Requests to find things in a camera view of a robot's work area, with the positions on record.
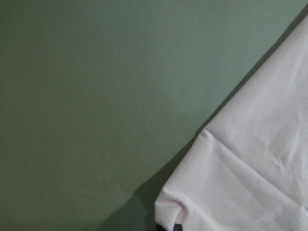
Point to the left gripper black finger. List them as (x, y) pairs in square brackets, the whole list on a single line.
[(177, 227)]

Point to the pink Snoopy t-shirt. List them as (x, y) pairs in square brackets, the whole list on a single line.
[(248, 168)]

